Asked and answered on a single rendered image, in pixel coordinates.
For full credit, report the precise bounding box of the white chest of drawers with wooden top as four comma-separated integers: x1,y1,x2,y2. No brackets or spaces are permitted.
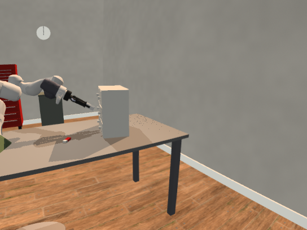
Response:
99,86,129,139

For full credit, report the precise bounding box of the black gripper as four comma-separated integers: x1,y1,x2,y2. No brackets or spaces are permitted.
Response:
63,90,94,111

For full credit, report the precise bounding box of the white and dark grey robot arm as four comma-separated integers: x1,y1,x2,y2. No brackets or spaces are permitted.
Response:
0,75,67,135

